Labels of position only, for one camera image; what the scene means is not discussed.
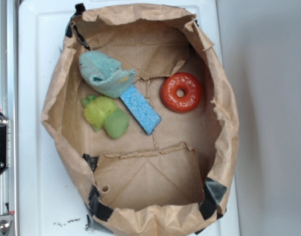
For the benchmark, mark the light blue terry cloth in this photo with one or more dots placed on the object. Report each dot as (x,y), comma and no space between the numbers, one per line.
(105,74)

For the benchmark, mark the blue rectangular sponge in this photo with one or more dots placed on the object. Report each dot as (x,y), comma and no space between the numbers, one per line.
(141,110)

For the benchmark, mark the brown paper bag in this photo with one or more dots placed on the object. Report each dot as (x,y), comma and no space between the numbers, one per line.
(177,180)

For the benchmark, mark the yellow green plush toy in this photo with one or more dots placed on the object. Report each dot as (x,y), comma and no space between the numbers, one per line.
(102,112)

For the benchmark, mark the red toy donut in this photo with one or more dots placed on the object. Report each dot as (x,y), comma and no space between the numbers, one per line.
(181,92)

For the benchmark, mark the aluminium frame rail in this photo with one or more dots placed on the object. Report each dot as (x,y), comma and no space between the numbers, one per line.
(9,196)

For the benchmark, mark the silver corner bracket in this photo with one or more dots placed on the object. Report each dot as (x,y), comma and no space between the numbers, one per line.
(6,225)

